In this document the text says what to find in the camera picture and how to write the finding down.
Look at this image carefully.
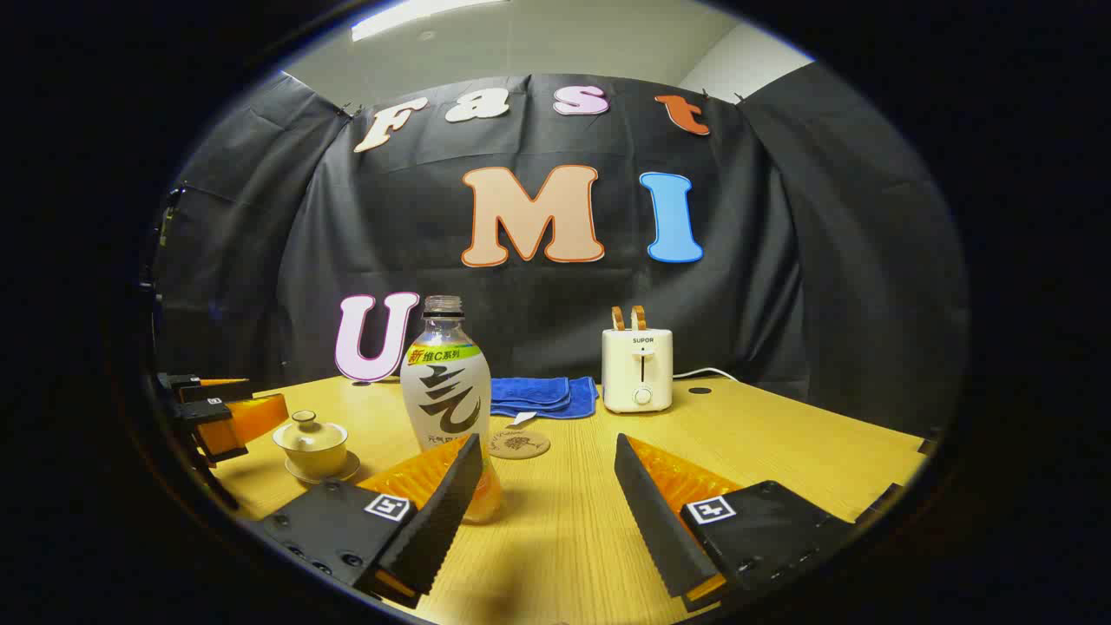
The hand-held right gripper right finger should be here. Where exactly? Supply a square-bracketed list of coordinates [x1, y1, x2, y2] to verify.
[614, 432, 904, 613]

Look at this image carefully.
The black backdrop cloth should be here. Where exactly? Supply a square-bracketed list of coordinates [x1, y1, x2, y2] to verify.
[152, 62, 969, 435]

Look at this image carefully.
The cream ceramic saucer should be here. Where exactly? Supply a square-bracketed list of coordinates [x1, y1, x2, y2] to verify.
[285, 451, 361, 485]

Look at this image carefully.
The round cork coaster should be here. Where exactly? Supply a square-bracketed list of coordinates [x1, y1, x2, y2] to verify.
[488, 430, 552, 460]

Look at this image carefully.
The clear labelled water bottle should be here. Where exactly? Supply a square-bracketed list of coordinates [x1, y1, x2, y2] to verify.
[400, 295, 503, 524]

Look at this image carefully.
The white toaster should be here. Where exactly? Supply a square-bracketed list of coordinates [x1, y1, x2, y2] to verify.
[602, 328, 674, 414]

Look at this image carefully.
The cream ceramic teacup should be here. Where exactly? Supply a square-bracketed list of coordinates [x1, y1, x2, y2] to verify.
[273, 424, 350, 477]

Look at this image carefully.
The folded blue towel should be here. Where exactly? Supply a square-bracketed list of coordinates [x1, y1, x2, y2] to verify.
[489, 375, 600, 428]

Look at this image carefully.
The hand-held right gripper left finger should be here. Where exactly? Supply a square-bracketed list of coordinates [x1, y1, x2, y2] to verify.
[260, 432, 484, 609]

